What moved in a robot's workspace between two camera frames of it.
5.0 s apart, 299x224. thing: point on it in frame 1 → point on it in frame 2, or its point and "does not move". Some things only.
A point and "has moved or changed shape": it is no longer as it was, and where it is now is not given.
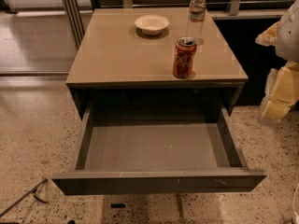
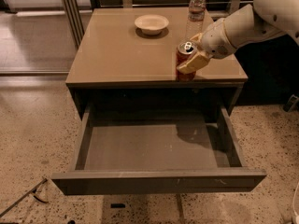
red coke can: [184, 57] has moved or changed shape
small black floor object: [118, 205] does not move
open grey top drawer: [157, 149] does not move
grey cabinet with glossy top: [116, 68] does not move
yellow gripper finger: [268, 36] → [197, 37]
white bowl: [151, 24] does not move
